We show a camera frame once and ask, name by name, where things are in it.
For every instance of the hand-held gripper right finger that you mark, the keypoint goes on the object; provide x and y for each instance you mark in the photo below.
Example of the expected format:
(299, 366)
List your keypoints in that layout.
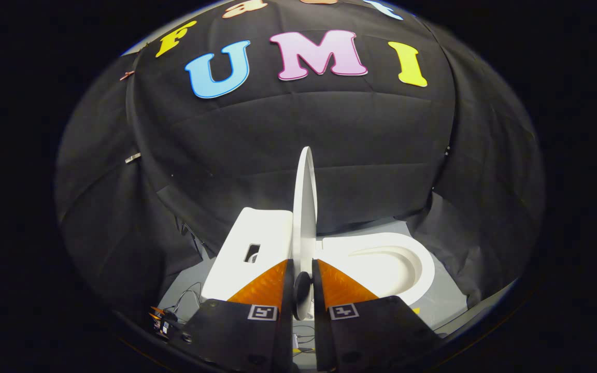
(322, 326)

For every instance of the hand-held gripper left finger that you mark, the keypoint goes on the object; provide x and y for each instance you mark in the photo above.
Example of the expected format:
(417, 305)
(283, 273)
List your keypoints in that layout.
(283, 321)

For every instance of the white toilet lid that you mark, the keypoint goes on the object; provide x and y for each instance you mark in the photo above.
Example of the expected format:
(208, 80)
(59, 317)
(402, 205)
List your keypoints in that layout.
(304, 207)

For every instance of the black round lid tab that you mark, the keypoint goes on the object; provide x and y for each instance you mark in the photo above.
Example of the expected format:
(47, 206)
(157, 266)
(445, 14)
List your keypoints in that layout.
(302, 290)

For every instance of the white ceramic toilet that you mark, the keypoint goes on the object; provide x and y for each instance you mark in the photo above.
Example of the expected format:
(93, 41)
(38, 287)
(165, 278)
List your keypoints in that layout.
(262, 233)

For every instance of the small orange electronic device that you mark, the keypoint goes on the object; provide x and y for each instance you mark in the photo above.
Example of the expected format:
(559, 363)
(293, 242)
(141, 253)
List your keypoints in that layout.
(159, 321)

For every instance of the black backdrop cloth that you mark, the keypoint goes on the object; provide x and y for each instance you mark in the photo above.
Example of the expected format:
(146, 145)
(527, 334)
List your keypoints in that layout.
(329, 134)

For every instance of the silver metal clip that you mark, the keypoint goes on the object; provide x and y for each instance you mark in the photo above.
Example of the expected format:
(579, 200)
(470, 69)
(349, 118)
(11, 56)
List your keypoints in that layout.
(132, 157)

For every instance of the copper metal clip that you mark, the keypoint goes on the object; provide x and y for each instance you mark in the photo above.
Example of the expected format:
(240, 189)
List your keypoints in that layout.
(126, 75)

